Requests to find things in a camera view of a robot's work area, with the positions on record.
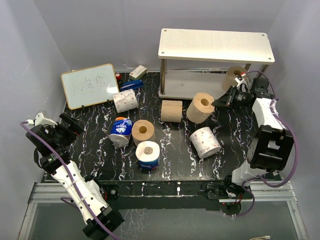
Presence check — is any brown roll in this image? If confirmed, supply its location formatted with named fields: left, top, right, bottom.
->
left=131, top=119, right=156, bottom=146
left=186, top=92, right=215, bottom=124
left=160, top=100, right=183, bottom=123
left=222, top=66, right=249, bottom=92

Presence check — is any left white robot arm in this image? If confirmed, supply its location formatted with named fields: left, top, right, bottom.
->
left=20, top=111, right=124, bottom=240

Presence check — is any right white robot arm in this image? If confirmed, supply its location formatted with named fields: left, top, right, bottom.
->
left=206, top=77, right=295, bottom=199

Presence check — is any white two-tier shelf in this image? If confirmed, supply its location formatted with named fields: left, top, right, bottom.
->
left=158, top=28, right=275, bottom=100

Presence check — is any small framed whiteboard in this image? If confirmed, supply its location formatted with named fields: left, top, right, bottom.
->
left=60, top=63, right=119, bottom=110

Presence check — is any white red-dotted roll right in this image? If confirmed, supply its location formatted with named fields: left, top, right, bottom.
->
left=190, top=127, right=222, bottom=159

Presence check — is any white red-dotted roll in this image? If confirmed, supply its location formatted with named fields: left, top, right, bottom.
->
left=112, top=89, right=139, bottom=113
left=190, top=127, right=222, bottom=159

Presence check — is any blue wrapped roll lying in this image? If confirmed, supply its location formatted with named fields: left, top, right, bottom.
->
left=109, top=117, right=134, bottom=149

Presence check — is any white red-dotted roll rear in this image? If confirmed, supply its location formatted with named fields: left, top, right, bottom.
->
left=112, top=89, right=139, bottom=113

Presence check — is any small red cap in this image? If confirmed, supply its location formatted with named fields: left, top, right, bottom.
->
left=115, top=73, right=122, bottom=81

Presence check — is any blue stapler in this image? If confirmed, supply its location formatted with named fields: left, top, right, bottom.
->
left=119, top=79, right=144, bottom=92

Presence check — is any blue wrapped roll upright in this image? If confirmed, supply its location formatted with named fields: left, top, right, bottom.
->
left=135, top=141, right=161, bottom=172

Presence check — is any white green cardboard box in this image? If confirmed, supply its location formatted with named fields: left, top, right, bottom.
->
left=129, top=65, right=147, bottom=80

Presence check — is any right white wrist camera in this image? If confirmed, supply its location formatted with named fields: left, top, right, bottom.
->
left=234, top=72, right=248, bottom=89

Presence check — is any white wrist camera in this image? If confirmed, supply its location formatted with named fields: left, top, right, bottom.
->
left=27, top=111, right=58, bottom=127
left=234, top=72, right=248, bottom=89

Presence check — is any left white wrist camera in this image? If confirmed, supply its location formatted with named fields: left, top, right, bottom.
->
left=27, top=111, right=58, bottom=127

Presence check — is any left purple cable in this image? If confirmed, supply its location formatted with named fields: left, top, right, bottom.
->
left=19, top=121, right=121, bottom=240

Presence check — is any purple cable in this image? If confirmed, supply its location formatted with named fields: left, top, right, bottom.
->
left=223, top=70, right=300, bottom=220
left=19, top=121, right=121, bottom=240

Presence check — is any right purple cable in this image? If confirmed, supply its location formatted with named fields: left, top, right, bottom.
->
left=223, top=70, right=300, bottom=220

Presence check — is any aluminium front rail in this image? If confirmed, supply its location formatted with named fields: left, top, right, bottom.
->
left=19, top=181, right=308, bottom=240

